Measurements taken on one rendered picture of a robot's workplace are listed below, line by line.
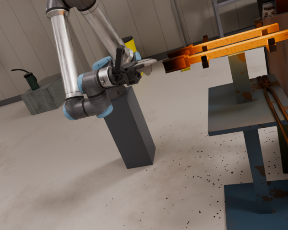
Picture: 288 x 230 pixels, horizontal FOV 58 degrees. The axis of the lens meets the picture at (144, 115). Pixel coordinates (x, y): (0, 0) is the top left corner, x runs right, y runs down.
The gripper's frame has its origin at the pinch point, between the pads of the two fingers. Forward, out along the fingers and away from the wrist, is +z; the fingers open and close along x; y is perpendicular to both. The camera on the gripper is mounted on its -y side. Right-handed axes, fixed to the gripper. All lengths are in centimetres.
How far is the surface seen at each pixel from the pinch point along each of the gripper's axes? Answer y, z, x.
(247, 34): -0.4, 36.7, 1.4
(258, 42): -0.1, 38.8, 13.2
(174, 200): 94, -19, -13
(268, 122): 26, 38, 20
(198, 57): -0.3, 19.3, 13.7
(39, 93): 62, -253, -219
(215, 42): -0.7, 25.5, 1.4
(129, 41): 37, -106, -277
